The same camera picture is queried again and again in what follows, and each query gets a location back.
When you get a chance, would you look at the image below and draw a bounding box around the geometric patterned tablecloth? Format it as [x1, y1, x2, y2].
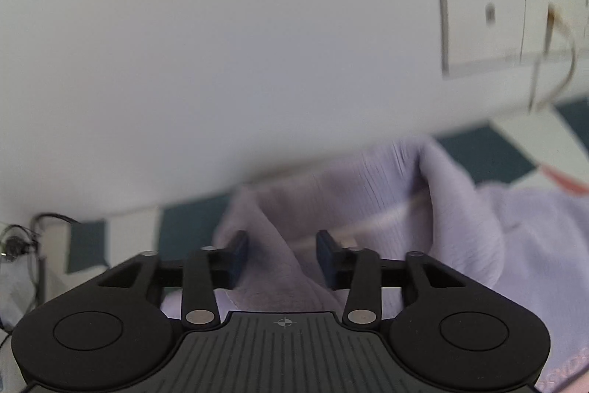
[67, 98, 589, 274]

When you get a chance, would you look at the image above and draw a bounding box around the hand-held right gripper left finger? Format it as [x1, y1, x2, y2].
[99, 229, 250, 327]

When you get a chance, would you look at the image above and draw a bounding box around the lavender ribbed cardigan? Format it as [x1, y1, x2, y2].
[159, 140, 589, 393]

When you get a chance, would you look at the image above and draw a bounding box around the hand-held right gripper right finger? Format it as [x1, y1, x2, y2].
[317, 229, 461, 324]

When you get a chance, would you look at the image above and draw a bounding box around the white wall outlet strip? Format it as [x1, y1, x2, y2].
[435, 0, 589, 78]

